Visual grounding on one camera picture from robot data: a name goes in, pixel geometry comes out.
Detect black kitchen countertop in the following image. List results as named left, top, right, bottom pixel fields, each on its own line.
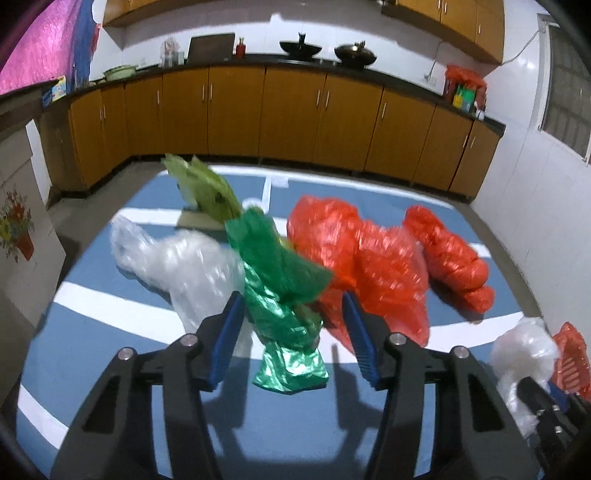
left=0, top=53, right=506, bottom=134

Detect pink hanging cloth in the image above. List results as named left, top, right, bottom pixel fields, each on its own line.
left=0, top=0, right=100, bottom=95

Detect red bag on condiments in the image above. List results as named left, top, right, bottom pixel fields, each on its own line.
left=444, top=65, right=488, bottom=90

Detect light green plastic bag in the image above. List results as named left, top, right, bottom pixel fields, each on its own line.
left=163, top=154, right=242, bottom=222

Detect white cabinet with flower sticker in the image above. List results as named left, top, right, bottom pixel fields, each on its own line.
left=0, top=117, right=65, bottom=319

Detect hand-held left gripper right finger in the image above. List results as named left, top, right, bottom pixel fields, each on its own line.
left=341, top=291, right=541, bottom=480

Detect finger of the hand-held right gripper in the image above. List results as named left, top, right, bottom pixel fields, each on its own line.
left=516, top=376, right=589, bottom=480

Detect blue striped tablecloth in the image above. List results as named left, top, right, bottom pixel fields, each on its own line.
left=16, top=166, right=555, bottom=480

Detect clear glass jar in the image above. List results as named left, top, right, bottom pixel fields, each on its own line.
left=159, top=36, right=185, bottom=66

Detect clear plastic bag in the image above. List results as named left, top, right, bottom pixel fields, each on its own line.
left=110, top=216, right=252, bottom=361

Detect white outlet cable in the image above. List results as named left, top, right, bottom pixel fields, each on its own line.
left=427, top=41, right=446, bottom=79

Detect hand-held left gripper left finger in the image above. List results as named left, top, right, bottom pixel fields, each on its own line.
left=50, top=291, right=245, bottom=480

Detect blue box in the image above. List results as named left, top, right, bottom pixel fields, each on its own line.
left=42, top=76, right=68, bottom=104

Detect wooden upper kitchen cabinets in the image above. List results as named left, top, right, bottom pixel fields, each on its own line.
left=102, top=0, right=505, bottom=65

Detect large red plastic bag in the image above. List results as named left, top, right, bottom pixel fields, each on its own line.
left=286, top=196, right=431, bottom=356

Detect wooden lower kitchen cabinets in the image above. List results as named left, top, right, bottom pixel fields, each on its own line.
left=39, top=65, right=502, bottom=199

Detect red plastic bin liner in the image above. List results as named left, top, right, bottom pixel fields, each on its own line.
left=551, top=322, right=591, bottom=356

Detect white bag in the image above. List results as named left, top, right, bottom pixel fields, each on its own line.
left=489, top=316, right=560, bottom=437

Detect white cable by window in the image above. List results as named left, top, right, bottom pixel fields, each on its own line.
left=501, top=21, right=550, bottom=65

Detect black pot with lid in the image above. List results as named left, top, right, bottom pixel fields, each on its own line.
left=334, top=41, right=378, bottom=66

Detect green basin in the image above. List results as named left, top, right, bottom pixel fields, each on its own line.
left=102, top=65, right=139, bottom=83

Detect wooden kitchen cabinets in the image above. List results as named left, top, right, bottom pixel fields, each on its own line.
left=102, top=0, right=505, bottom=65
left=39, top=65, right=502, bottom=199

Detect crumpled red plastic bag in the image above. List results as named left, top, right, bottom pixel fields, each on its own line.
left=403, top=205, right=496, bottom=315

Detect shiny green plastic bag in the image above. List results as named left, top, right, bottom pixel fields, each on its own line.
left=225, top=209, right=334, bottom=394

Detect black wok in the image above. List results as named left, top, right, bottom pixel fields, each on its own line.
left=279, top=31, right=323, bottom=58

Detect barred window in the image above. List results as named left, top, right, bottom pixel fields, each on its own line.
left=538, top=14, right=591, bottom=167

